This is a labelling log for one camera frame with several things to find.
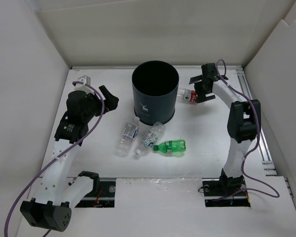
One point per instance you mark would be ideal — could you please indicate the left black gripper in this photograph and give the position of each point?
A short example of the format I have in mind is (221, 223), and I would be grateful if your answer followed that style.
(109, 104)

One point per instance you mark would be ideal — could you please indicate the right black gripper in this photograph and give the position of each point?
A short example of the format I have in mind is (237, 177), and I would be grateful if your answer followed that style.
(201, 96)

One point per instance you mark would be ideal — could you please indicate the clear bottle red label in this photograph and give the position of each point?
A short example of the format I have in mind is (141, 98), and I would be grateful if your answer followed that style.
(186, 96)

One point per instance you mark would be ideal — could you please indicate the green plastic bottle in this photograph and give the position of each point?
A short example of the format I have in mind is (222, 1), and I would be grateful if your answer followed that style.
(171, 148)

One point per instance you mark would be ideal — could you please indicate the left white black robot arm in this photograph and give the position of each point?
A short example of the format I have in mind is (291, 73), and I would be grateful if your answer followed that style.
(51, 206)

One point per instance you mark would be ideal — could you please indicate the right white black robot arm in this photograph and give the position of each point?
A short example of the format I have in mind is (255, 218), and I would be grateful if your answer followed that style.
(242, 127)

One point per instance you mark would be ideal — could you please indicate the dark blue cylindrical bin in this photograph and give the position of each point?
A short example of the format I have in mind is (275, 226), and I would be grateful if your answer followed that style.
(155, 86)

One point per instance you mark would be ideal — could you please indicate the clear bottle orange blue label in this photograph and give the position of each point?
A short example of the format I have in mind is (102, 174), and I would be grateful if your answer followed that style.
(129, 134)

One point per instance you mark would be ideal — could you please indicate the clear bottle green blue label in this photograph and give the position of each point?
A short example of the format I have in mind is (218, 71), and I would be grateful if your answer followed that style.
(150, 138)

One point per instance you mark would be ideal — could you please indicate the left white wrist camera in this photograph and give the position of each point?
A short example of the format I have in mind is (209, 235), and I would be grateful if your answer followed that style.
(82, 81)

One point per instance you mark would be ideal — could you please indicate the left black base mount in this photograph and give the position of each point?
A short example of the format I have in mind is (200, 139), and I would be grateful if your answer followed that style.
(104, 198)

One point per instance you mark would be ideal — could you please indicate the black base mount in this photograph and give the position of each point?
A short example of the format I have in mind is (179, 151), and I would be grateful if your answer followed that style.
(225, 192)
(104, 198)

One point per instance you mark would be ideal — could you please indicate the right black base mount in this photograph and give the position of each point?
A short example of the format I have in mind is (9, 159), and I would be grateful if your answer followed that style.
(225, 192)

